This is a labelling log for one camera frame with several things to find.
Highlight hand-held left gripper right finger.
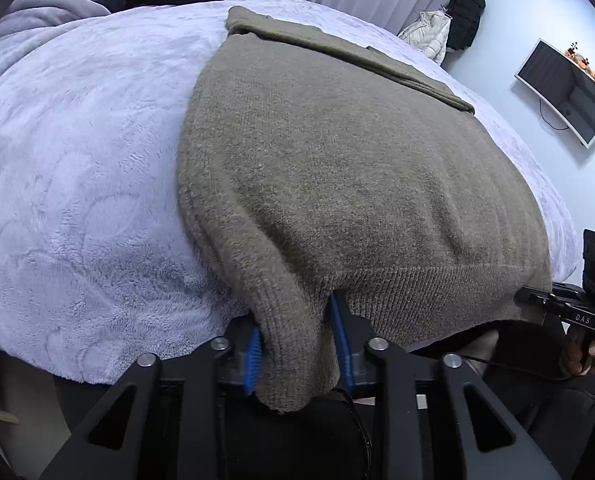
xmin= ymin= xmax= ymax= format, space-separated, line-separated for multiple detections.
xmin=330 ymin=292 xmax=563 ymax=480

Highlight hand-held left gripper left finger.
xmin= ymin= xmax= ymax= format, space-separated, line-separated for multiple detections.
xmin=40 ymin=321 xmax=266 ymax=480

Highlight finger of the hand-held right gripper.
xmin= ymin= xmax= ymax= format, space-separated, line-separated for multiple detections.
xmin=516 ymin=286 xmax=554 ymax=313

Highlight beige knit sweater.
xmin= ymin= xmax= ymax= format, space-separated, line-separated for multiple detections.
xmin=176 ymin=5 xmax=553 ymax=415

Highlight person's dark pants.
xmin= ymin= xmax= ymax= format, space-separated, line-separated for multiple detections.
xmin=52 ymin=320 xmax=595 ymax=480

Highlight lilac fleece blanket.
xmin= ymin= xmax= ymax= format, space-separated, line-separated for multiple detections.
xmin=0 ymin=0 xmax=579 ymax=387

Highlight white hanging puffer jacket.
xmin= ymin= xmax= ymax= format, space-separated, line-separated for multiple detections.
xmin=397 ymin=9 xmax=451 ymax=65

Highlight black hanging jacket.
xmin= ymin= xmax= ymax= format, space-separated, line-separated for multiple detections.
xmin=445 ymin=0 xmax=487 ymax=52

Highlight thin black cable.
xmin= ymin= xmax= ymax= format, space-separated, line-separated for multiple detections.
xmin=456 ymin=354 xmax=574 ymax=382

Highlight black television cable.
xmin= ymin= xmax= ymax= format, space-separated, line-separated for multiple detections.
xmin=538 ymin=97 xmax=571 ymax=131

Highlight wall-mounted television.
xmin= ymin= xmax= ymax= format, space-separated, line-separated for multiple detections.
xmin=515 ymin=38 xmax=595 ymax=149

